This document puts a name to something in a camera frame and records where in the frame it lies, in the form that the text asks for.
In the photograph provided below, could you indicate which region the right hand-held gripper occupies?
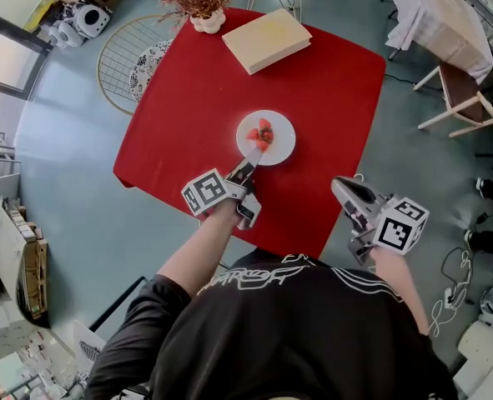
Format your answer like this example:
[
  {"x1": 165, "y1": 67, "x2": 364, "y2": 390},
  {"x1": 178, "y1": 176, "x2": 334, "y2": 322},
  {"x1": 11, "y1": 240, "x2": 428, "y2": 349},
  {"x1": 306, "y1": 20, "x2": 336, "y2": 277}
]
[{"x1": 331, "y1": 176, "x2": 430, "y2": 267}]

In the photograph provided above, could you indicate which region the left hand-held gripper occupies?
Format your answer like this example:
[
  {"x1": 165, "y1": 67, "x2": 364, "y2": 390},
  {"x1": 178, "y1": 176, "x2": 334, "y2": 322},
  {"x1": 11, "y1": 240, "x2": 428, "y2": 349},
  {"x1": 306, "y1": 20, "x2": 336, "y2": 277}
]
[{"x1": 180, "y1": 145, "x2": 267, "y2": 232}]

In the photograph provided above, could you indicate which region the white round plate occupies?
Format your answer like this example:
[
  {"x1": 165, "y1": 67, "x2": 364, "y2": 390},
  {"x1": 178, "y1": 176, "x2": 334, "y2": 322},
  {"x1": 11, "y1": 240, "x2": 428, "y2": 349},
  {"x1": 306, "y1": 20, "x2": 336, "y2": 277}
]
[{"x1": 235, "y1": 109, "x2": 297, "y2": 168}]

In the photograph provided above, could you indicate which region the person's right forearm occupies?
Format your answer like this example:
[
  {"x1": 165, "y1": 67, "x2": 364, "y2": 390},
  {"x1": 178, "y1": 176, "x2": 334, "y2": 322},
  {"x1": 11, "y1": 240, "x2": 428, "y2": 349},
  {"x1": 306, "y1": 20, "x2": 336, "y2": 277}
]
[{"x1": 369, "y1": 246, "x2": 431, "y2": 337}]

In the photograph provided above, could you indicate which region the person's left forearm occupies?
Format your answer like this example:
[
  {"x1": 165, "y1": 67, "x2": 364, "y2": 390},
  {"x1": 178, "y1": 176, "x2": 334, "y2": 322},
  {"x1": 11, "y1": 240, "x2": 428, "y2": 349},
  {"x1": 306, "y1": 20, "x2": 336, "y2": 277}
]
[{"x1": 156, "y1": 200, "x2": 241, "y2": 298}]

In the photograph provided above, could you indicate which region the table with red cloth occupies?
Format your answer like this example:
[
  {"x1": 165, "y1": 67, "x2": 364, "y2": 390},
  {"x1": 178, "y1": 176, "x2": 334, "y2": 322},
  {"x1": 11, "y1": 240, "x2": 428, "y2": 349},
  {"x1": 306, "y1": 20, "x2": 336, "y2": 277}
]
[{"x1": 112, "y1": 7, "x2": 388, "y2": 262}]

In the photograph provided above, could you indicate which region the beige closed book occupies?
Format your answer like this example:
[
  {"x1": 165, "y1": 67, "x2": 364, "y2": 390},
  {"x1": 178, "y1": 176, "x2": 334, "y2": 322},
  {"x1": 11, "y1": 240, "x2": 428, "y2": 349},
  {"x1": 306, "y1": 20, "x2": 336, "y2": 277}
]
[{"x1": 221, "y1": 7, "x2": 314, "y2": 76}]

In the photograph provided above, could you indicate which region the black-and-white patterned cushion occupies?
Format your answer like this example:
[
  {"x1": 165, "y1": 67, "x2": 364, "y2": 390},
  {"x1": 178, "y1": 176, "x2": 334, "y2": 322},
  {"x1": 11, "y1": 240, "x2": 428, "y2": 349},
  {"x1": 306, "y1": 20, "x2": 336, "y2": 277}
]
[{"x1": 128, "y1": 38, "x2": 174, "y2": 103}]

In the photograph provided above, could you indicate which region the pink plant in white pot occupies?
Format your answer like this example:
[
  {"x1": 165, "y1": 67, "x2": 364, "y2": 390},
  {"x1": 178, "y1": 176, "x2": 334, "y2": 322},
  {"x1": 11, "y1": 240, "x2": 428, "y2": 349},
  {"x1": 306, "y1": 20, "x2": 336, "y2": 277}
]
[{"x1": 157, "y1": 0, "x2": 235, "y2": 35}]

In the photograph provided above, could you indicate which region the light wooden chair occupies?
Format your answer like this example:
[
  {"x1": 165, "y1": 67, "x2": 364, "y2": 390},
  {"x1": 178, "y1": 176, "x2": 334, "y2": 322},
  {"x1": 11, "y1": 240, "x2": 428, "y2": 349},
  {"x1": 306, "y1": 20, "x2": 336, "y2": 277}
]
[{"x1": 412, "y1": 62, "x2": 493, "y2": 139}]

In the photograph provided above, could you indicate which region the person's black printed shirt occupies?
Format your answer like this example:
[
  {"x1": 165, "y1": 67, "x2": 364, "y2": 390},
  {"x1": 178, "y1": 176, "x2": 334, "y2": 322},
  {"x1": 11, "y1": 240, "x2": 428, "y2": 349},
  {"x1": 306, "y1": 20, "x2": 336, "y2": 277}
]
[{"x1": 85, "y1": 252, "x2": 460, "y2": 400}]

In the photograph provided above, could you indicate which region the white-clothed table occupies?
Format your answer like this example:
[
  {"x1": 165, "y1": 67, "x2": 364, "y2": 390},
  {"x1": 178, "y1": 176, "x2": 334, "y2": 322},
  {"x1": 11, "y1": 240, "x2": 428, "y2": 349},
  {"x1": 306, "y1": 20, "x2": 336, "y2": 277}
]
[{"x1": 385, "y1": 0, "x2": 493, "y2": 85}]

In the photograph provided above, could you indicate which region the white plastic chair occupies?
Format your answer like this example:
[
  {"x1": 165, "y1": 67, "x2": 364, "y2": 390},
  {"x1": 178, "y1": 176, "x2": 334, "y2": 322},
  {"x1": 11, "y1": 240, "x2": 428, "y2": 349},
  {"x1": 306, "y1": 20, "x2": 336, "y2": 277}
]
[{"x1": 454, "y1": 321, "x2": 493, "y2": 400}]

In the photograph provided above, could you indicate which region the tangled white cable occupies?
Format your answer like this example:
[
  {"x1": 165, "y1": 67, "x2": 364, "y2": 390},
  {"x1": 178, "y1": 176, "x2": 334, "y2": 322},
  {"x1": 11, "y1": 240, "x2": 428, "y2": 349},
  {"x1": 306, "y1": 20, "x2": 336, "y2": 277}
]
[{"x1": 427, "y1": 250, "x2": 475, "y2": 338}]

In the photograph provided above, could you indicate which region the gold wire round chair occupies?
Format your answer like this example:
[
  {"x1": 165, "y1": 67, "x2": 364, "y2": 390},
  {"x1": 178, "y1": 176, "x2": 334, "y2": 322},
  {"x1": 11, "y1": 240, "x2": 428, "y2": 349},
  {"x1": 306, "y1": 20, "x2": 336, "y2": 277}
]
[{"x1": 96, "y1": 13, "x2": 189, "y2": 117}]

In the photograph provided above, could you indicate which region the black door frame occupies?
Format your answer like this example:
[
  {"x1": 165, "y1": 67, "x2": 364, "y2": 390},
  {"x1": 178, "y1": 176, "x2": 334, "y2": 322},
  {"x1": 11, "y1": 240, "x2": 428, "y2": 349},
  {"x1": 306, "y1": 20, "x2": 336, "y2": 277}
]
[{"x1": 0, "y1": 6, "x2": 53, "y2": 99}]

